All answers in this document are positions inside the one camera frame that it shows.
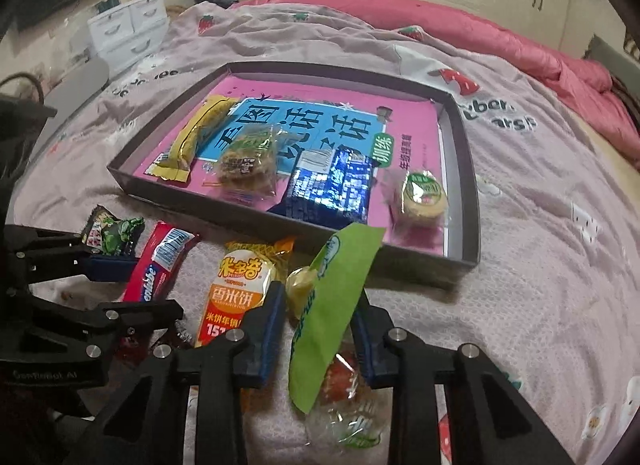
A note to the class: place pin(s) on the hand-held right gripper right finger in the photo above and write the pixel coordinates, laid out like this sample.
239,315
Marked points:
366,357

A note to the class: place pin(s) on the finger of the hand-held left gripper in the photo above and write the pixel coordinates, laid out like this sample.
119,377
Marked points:
112,266
125,315

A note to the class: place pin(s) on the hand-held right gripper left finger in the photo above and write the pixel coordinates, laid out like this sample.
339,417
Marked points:
267,335

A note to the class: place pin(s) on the green and black snack packet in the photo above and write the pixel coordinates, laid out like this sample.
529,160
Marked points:
115,232

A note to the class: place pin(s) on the clear packet red round snack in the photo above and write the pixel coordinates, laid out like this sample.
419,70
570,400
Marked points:
340,380

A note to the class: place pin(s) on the orange rice cracker packet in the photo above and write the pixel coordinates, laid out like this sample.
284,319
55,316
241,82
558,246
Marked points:
235,285

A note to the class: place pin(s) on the long green snack packet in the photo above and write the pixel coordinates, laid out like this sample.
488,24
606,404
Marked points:
325,305

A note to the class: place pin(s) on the yellow snack packet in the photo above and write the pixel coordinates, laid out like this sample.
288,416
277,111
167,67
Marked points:
200,137

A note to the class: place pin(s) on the shiny blue snack packet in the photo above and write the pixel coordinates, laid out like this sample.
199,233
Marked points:
330,190

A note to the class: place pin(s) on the round cake green label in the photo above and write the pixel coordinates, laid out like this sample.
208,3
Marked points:
422,200

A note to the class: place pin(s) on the brown cracker packet green label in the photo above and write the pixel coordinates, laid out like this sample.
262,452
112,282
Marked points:
247,162

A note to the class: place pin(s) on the grey shallow box tray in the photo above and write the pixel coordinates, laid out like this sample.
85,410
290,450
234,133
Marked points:
460,160

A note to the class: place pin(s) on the small yellow cake clear wrapper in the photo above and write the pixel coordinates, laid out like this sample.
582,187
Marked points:
299,290

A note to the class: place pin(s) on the dark bag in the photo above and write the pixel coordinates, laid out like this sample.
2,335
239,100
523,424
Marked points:
20,120

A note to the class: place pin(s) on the strawberry printed blanket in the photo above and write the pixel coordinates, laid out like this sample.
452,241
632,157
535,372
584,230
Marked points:
525,270

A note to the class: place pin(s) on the white drawer cabinet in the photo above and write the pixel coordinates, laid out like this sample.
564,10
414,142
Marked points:
130,30

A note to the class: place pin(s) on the pink and blue book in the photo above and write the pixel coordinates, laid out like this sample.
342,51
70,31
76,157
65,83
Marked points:
400,120

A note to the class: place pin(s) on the pink quilt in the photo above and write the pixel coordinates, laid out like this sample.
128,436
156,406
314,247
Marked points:
475,30

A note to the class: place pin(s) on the dark striped pillow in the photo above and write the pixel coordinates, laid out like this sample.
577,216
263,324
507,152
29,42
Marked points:
627,95

